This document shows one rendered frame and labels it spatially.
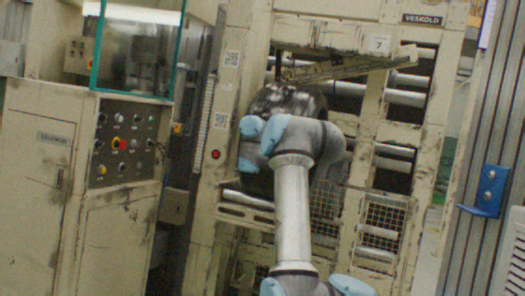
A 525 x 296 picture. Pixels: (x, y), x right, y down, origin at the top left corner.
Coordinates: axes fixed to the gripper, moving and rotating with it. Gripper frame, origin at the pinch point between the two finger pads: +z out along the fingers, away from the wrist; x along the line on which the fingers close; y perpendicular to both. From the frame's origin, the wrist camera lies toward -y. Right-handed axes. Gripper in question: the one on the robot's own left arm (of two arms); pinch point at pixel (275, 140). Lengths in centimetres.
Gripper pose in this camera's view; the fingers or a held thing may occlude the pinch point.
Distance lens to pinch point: 189.9
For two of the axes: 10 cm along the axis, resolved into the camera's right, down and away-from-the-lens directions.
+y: 2.1, -9.8, 0.1
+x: -9.3, -2.0, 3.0
